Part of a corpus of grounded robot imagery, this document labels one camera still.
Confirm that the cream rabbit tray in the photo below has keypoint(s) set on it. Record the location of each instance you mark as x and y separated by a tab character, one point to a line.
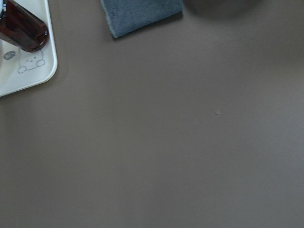
19	69

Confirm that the dark tea bottle on tray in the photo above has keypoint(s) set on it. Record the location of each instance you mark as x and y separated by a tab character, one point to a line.
20	27

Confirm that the grey folded cloth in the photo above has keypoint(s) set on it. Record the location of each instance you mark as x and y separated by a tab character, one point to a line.
125	16

